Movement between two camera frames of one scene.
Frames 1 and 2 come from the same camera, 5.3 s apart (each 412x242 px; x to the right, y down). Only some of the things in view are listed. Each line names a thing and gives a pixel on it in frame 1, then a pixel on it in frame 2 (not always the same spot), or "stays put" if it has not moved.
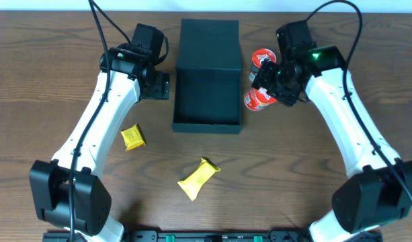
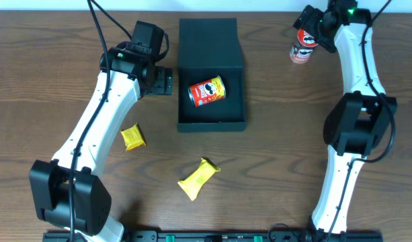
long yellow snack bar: (193, 183) stays put
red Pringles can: (256, 99) to (207, 91)
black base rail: (206, 236) stays put
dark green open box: (207, 96) stays put
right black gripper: (266, 78) to (304, 19)
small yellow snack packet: (133, 137) stays put
